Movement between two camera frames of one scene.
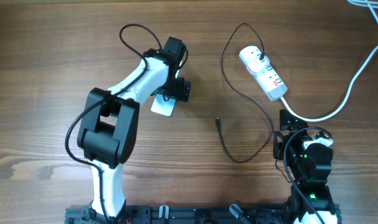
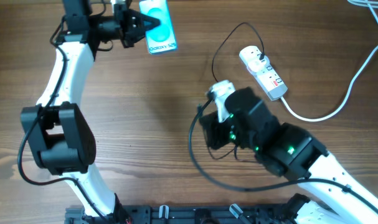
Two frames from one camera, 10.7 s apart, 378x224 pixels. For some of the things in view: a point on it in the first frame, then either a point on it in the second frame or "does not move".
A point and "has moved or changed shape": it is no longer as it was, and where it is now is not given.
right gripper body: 294,144 → 221,132
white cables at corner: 370,4 does not move
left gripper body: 175,88 → 115,27
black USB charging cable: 261,56 has moved or changed shape
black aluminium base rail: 187,214 does not move
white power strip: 262,71 does not move
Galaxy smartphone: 160,106 → 161,38
